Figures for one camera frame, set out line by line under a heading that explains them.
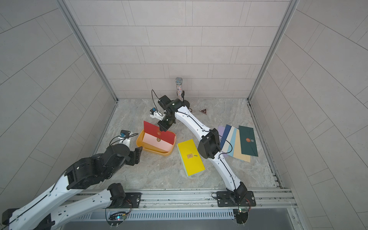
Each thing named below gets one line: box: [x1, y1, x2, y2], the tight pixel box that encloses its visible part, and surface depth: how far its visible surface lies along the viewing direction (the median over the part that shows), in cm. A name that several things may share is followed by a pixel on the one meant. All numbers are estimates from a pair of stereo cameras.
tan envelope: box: [233, 128, 251, 163], surface depth 91 cm
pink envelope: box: [142, 132, 176, 152], surface depth 91 cm
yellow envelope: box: [177, 138, 206, 177], surface depth 88 cm
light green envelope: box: [176, 143, 189, 177], surface depth 86 cm
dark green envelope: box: [238, 125, 259, 157], surface depth 94 cm
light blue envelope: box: [226, 127, 238, 158], surface depth 94 cm
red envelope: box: [143, 120, 176, 146], surface depth 87 cm
